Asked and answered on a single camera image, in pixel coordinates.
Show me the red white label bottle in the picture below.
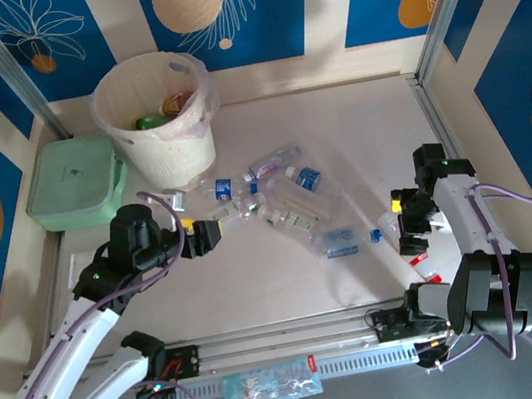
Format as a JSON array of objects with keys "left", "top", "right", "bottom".
[{"left": 376, "top": 205, "right": 443, "bottom": 292}]

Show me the pale blue label bottle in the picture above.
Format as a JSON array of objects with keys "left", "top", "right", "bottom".
[{"left": 310, "top": 220, "right": 387, "bottom": 264}]

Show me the clear bottle green band label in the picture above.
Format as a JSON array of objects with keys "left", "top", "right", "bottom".
[{"left": 254, "top": 197, "right": 326, "bottom": 243}]

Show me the Ganten clear water bottle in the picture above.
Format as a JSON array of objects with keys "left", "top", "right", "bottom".
[{"left": 236, "top": 141, "right": 306, "bottom": 185}]

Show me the large blue label bottle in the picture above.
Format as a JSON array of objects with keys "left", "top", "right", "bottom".
[{"left": 283, "top": 159, "right": 343, "bottom": 203}]

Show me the green Sprite plastic bottle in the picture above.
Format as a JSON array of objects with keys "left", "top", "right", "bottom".
[{"left": 133, "top": 112, "right": 170, "bottom": 132}]

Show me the red orange label bottle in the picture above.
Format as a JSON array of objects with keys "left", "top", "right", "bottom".
[{"left": 158, "top": 91, "right": 192, "bottom": 122}]

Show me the white ribbed plastic bin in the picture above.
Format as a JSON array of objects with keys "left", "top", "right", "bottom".
[{"left": 82, "top": 41, "right": 234, "bottom": 201}]

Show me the clear plastic bin liner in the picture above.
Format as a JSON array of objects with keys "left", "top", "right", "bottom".
[{"left": 82, "top": 41, "right": 227, "bottom": 156}]

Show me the clear twin sachet packet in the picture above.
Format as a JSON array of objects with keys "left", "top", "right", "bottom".
[{"left": 161, "top": 185, "right": 192, "bottom": 215}]

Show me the Pepsi blue label bottle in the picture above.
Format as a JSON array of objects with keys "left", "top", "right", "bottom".
[{"left": 195, "top": 169, "right": 266, "bottom": 207}]

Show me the tall clear square bottle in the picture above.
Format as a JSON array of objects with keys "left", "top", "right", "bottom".
[{"left": 262, "top": 167, "right": 344, "bottom": 234}]

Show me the green lunch box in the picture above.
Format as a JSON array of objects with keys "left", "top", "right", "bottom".
[{"left": 15, "top": 129, "right": 137, "bottom": 237}]

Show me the bunny print wipes packet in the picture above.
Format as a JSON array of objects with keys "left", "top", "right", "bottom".
[{"left": 217, "top": 351, "right": 327, "bottom": 399}]

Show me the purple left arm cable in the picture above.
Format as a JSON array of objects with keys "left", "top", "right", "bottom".
[{"left": 0, "top": 185, "right": 212, "bottom": 399}]

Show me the aluminium side rail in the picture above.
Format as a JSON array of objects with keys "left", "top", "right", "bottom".
[
  {"left": 23, "top": 229, "right": 87, "bottom": 347},
  {"left": 405, "top": 68, "right": 464, "bottom": 156}
]

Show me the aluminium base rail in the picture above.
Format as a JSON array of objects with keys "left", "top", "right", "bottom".
[{"left": 85, "top": 282, "right": 532, "bottom": 393}]

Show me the grey perforated cable duct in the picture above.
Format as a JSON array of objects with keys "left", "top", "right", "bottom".
[{"left": 113, "top": 340, "right": 423, "bottom": 399}]

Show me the aluminium frame post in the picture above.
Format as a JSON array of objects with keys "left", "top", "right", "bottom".
[
  {"left": 402, "top": 0, "right": 506, "bottom": 86},
  {"left": 0, "top": 0, "right": 71, "bottom": 150}
]

